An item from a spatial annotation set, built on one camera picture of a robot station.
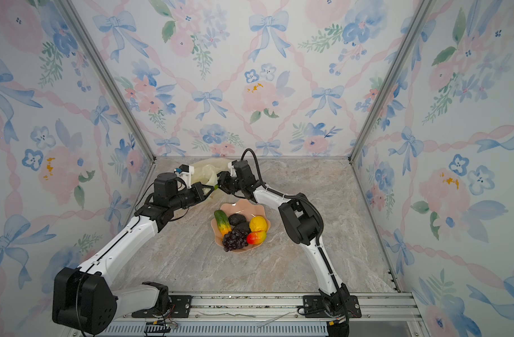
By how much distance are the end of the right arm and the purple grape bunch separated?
0.51 feet

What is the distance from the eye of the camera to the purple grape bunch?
817 millimetres

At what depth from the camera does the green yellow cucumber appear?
88 cm

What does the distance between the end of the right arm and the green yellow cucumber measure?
4.3 inches

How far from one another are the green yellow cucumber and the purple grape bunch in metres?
0.05
